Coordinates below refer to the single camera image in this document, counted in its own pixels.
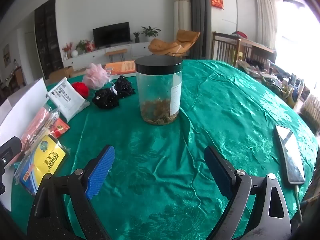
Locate red flower vase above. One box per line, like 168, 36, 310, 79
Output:
62, 42, 73, 59

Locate green satin tablecloth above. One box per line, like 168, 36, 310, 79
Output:
10, 59, 319, 240

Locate bushy green potted plant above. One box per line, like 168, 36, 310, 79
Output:
76, 39, 88, 53

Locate pile of cluttered items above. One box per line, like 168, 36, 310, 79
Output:
236, 57, 313, 108

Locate white charging cable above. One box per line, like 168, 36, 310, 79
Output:
294, 184, 304, 223

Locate smartphone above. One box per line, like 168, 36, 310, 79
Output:
273, 125, 306, 185

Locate orange lounge chair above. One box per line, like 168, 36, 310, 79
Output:
148, 29, 201, 57

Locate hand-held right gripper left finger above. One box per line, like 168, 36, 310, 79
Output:
27, 144, 116, 240

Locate dark display cabinet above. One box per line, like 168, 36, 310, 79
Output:
34, 0, 64, 80

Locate blue packaged cloth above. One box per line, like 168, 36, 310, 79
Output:
14, 134, 70, 196

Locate black rhinestone hair scrunchie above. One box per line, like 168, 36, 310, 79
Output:
92, 87, 119, 110

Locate white board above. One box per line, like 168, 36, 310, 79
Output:
0, 78, 49, 212

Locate large green potted plant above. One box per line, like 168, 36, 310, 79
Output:
141, 26, 161, 42

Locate orange flat box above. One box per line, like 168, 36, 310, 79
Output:
104, 60, 137, 77

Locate black television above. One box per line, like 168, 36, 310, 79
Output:
92, 22, 131, 48

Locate clear plastic jar black lid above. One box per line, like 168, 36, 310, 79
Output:
135, 56, 183, 125

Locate wooden stool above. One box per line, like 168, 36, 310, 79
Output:
105, 49, 128, 63

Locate cotton swab pack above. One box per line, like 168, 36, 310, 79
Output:
25, 110, 60, 153

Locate white television cabinet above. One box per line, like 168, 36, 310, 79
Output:
62, 42, 153, 68

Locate cardboard box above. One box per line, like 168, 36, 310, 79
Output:
49, 66, 74, 80

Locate pink long plastic-wrapped packet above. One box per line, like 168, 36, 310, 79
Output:
21, 106, 54, 150

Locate wooden slatted chair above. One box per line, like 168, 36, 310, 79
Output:
212, 31, 240, 64

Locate white wet wipes pack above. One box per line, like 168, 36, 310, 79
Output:
47, 77, 91, 121

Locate white curtain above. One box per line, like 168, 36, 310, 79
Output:
254, 0, 283, 50

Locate red foil sachets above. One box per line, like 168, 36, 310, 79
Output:
51, 118, 71, 138

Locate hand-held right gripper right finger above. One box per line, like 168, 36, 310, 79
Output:
204, 145, 292, 240

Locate pink mesh bath pouf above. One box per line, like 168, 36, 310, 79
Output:
82, 63, 112, 90

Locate standing air conditioner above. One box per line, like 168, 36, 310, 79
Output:
173, 0, 192, 39

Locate red yarn ball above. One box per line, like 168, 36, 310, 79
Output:
72, 82, 90, 98

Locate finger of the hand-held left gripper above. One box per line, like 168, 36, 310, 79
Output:
0, 136, 23, 168

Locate grey curtain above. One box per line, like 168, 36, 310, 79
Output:
183, 0, 212, 60

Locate framed wall picture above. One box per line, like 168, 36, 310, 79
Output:
2, 44, 10, 68

